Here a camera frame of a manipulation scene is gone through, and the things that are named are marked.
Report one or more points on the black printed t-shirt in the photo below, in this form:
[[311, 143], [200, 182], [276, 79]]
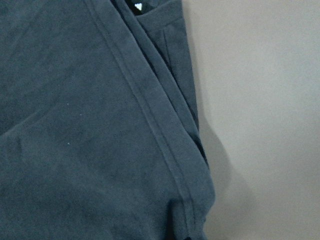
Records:
[[99, 132]]

